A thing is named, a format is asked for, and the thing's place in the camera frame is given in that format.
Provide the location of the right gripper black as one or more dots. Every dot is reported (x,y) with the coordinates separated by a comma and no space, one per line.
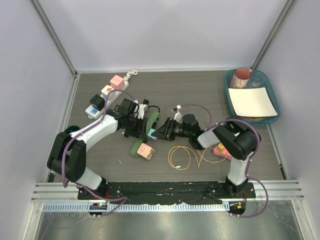
(166,131)

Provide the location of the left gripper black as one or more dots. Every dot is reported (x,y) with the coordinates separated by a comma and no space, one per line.
(139,131)

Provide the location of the teal plug adapter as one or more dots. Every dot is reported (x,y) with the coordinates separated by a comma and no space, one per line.
(150,134)

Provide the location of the green power strip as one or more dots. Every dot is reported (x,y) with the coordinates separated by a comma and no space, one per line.
(150,124)

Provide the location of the light pink cube adapter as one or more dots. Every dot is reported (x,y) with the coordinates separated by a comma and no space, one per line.
(145,151)

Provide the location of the pink power strip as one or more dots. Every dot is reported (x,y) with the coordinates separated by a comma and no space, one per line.
(224,155)

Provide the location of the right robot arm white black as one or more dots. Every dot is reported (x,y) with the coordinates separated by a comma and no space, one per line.
(238,137)

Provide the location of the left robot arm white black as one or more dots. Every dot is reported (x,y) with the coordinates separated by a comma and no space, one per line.
(68,156)

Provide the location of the white power strip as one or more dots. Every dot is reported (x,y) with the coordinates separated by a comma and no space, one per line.
(94,113)

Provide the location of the yellow USB charger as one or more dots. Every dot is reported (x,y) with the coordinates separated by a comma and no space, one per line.
(220,147)

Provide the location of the teal plastic tray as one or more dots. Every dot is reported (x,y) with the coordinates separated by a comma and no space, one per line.
(257,122)

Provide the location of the white paper sheet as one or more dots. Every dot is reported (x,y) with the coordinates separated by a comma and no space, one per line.
(253,102)

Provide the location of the pink patterned mug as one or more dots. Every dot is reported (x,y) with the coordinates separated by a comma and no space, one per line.
(240,78)

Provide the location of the clear plastic cup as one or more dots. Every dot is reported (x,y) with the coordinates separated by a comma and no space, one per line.
(256,81)

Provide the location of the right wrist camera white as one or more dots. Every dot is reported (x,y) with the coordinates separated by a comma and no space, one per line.
(177,116)

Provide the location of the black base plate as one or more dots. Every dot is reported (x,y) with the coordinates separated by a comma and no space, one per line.
(169,192)

